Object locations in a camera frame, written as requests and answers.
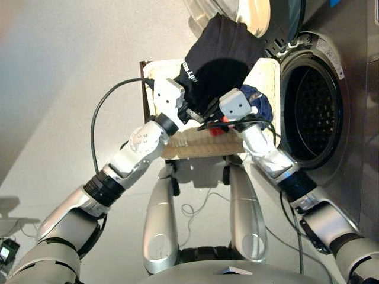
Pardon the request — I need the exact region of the white warning label sticker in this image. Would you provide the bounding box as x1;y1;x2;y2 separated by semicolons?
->
314;36;346;80

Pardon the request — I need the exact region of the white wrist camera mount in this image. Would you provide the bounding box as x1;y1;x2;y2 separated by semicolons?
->
153;78;186;122
219;88;259;118

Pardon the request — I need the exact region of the silver robot leg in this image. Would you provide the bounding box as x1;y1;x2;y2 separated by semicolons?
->
229;163;268;264
142;163;180;275

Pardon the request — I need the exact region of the small black screen device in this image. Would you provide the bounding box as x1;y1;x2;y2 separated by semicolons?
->
0;238;20;264

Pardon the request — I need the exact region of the round glass washing machine door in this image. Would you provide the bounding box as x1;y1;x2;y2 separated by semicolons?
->
181;0;306;46

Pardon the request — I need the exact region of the grey washing machine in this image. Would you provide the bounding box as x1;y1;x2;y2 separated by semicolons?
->
262;0;379;239

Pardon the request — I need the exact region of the black garment with white print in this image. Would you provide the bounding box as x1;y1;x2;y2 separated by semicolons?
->
172;12;268;115

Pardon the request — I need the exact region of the pale woven laundry basket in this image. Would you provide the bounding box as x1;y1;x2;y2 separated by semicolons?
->
142;57;281;161

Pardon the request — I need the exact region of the silver robot torso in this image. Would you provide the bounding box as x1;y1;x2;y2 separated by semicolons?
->
144;244;333;284

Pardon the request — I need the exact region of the navy blue garment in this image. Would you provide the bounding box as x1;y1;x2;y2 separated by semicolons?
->
239;83;274;131

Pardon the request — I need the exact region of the orange garment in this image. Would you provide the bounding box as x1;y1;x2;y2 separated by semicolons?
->
207;115;230;137

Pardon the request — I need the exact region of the thin grey floor cable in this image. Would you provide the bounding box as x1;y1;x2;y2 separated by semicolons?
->
179;188;232;247

